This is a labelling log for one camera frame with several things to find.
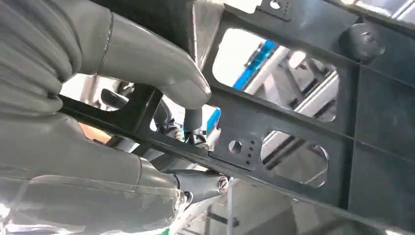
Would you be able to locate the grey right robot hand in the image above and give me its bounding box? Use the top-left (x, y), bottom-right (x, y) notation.
top-left (0, 9), bottom-right (230, 235)

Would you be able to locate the blue steel shelf rack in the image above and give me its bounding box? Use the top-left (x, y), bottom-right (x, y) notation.
top-left (206, 39), bottom-right (280, 134)

